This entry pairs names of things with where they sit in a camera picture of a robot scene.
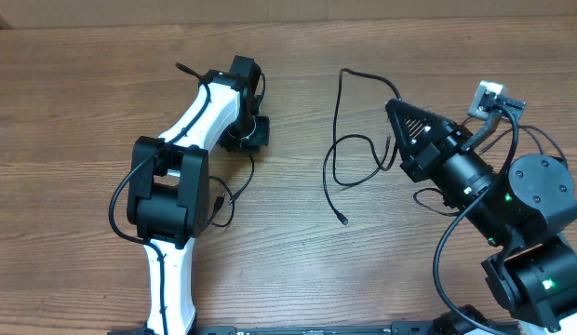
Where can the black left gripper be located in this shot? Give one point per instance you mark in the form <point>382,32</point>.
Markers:
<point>261,137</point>

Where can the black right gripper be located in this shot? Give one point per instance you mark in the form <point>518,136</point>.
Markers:
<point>439,139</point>

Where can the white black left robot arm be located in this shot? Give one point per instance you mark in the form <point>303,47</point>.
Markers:
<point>168,184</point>

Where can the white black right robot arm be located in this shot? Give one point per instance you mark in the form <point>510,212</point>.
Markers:
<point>521,209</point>

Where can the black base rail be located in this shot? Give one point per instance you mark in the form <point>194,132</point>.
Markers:
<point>396,328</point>

